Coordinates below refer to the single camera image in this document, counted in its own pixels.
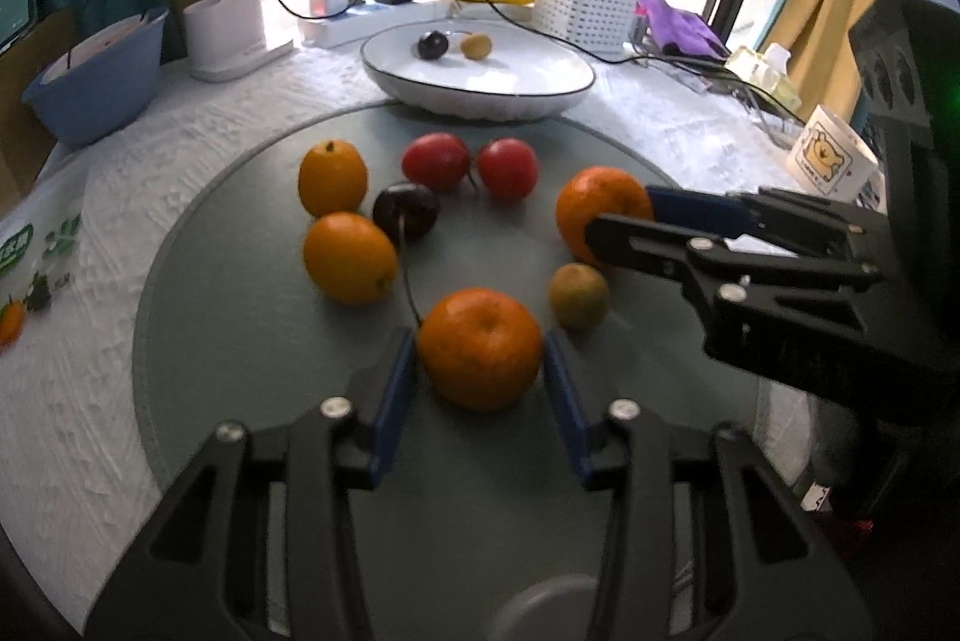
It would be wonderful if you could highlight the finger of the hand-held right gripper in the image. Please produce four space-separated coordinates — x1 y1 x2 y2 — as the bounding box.
646 185 890 271
583 213 890 387

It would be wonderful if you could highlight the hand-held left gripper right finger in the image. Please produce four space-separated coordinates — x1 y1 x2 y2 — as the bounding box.
541 330 875 641

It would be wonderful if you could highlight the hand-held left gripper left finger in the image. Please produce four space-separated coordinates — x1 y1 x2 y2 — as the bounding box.
86 330 417 641

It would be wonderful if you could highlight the orange tangerine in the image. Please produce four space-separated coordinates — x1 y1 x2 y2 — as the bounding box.
416 288 545 413
555 166 655 267

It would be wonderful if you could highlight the small green-brown fruit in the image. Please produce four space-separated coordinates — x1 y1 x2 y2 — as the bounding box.
547 263 611 331

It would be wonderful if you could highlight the small smooth orange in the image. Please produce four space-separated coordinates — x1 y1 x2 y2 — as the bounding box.
298 140 370 218
303 212 400 306

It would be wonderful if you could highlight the red round fruit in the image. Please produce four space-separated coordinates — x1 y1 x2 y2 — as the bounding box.
401 133 473 192
478 138 541 201

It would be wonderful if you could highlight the white plate with dark rim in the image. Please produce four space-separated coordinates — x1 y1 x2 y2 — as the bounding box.
360 18 597 122

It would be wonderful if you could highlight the white mug with bear print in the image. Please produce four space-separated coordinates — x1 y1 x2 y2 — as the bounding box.
786 104 882 214

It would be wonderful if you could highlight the yellow-green packet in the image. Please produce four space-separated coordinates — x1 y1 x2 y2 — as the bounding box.
726 43 803 117

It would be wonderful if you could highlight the grey round mat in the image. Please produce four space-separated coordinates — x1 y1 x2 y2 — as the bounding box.
133 99 773 641

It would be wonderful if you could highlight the purple cloth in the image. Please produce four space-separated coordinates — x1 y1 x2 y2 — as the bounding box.
636 0 728 61

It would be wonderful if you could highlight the white perforated basket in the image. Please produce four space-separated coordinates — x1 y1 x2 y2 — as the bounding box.
531 0 646 55

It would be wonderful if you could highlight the white textured tablecloth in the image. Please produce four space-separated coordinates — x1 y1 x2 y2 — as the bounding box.
0 22 886 641

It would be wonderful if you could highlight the white power strip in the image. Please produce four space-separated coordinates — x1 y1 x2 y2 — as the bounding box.
298 0 451 49

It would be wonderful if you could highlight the white green printed packet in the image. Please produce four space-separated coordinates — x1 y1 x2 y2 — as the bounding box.
0 168 89 353

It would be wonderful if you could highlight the blue bowl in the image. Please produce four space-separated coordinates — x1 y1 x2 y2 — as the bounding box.
21 7 170 148

